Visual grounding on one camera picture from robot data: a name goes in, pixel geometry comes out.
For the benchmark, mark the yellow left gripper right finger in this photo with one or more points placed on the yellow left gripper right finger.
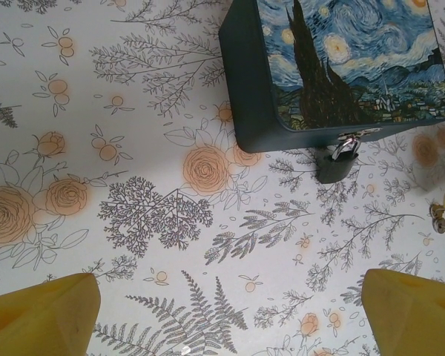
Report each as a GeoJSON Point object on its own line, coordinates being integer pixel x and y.
{"type": "Point", "coordinates": [419, 322]}

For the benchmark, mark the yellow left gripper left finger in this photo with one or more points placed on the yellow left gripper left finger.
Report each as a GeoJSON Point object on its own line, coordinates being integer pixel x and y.
{"type": "Point", "coordinates": [33, 322]}

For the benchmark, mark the black padlock with silver shackle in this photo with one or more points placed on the black padlock with silver shackle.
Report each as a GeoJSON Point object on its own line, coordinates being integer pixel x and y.
{"type": "Point", "coordinates": [335, 168]}

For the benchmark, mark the box with starry night print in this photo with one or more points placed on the box with starry night print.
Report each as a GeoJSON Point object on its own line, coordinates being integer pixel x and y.
{"type": "Point", "coordinates": [319, 55]}

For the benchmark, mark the floral patterned table cover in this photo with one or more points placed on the floral patterned table cover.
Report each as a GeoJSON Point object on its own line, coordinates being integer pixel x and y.
{"type": "Point", "coordinates": [170, 111]}

